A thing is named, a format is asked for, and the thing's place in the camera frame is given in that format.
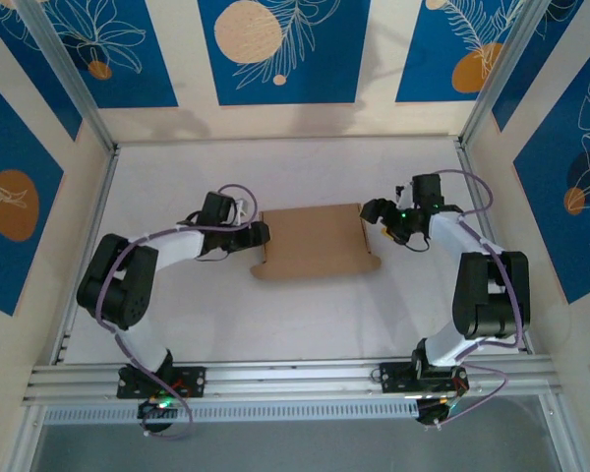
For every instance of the brown cardboard box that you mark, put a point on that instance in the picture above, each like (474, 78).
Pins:
(314, 241)

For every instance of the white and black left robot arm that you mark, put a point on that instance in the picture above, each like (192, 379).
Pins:
(177, 244)

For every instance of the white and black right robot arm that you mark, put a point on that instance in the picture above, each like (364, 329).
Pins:
(454, 233)

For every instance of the black control board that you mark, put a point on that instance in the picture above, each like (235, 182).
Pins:
(435, 415)
(152, 410)

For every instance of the grey metal panel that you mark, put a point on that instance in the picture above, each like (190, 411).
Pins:
(300, 452)

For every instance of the aluminium side rail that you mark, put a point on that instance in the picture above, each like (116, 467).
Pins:
(100, 196)
(468, 167)

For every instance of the aluminium mounting rail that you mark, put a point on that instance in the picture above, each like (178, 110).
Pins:
(300, 378)

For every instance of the aluminium frame post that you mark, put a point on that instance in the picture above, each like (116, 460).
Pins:
(64, 69)
(501, 74)

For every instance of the aluminium frame bar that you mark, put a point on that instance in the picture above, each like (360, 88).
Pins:
(558, 432)
(29, 442)

